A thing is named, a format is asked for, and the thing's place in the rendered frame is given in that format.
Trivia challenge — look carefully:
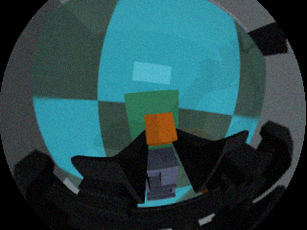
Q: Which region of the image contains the orange l-shaped part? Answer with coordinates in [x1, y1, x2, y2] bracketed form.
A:
[143, 112, 177, 147]

